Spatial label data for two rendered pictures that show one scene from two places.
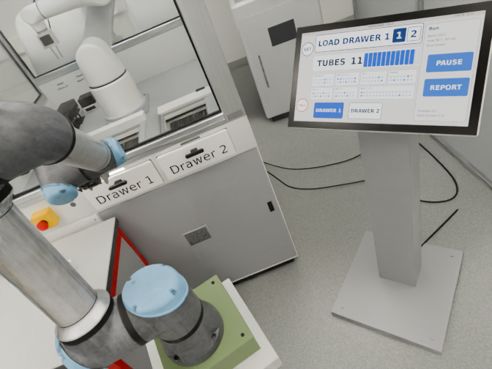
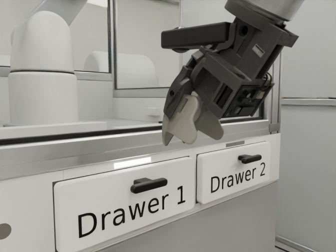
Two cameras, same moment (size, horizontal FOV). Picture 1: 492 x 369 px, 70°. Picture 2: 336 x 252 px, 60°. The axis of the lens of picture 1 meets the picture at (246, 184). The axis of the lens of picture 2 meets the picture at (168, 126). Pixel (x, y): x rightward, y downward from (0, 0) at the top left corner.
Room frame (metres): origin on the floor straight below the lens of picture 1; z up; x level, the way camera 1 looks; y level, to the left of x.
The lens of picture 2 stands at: (0.80, 0.76, 1.06)
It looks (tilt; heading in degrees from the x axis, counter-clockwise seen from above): 6 degrees down; 316
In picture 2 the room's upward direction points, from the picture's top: straight up
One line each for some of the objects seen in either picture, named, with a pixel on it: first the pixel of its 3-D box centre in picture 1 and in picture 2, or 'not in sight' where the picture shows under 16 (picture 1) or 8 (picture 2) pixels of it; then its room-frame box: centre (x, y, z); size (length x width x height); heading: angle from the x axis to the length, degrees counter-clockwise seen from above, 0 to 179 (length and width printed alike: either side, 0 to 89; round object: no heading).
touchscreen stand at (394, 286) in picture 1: (390, 210); not in sight; (0.87, -0.46, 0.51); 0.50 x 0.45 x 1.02; 133
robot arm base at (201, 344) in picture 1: (186, 323); not in sight; (0.50, 0.26, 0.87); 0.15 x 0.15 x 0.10
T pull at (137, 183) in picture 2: (118, 183); (145, 183); (1.18, 0.45, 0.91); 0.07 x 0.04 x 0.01; 88
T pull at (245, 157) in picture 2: (194, 151); (247, 158); (1.17, 0.13, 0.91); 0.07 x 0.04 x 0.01; 88
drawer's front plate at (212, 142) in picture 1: (197, 154); (237, 169); (1.20, 0.13, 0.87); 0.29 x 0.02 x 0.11; 88
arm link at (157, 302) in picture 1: (159, 301); not in sight; (0.49, 0.26, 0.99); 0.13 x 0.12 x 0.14; 98
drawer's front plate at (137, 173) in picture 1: (122, 185); (136, 197); (1.21, 0.44, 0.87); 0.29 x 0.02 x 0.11; 88
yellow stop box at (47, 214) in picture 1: (45, 220); not in sight; (1.20, 0.77, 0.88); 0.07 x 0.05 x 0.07; 88
